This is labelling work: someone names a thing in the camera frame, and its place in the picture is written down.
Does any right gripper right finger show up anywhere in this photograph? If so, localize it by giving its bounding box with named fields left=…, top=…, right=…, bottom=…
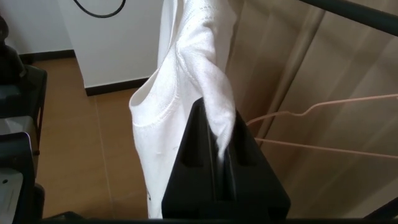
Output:
left=223, top=110, right=291, bottom=219

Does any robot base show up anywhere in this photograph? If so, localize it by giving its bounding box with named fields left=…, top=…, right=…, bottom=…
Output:
left=0, top=14, right=47, bottom=224

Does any pink clothes hanger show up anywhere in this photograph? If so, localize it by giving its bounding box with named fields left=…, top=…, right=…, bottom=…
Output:
left=246, top=93, right=398, bottom=161

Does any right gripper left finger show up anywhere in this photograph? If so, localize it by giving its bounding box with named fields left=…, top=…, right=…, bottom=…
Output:
left=161, top=97, right=223, bottom=219

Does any white printed shirt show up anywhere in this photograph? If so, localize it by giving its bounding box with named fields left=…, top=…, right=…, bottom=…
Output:
left=129, top=0, right=245, bottom=219

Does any beige curtain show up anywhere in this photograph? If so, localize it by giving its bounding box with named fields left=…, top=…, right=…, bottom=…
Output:
left=225, top=0, right=398, bottom=218

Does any black clothes rack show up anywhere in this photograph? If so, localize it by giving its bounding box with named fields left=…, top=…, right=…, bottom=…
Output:
left=298, top=0, right=398, bottom=37

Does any black cable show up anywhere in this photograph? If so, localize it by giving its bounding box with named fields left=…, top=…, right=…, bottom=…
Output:
left=73, top=0, right=127, bottom=19

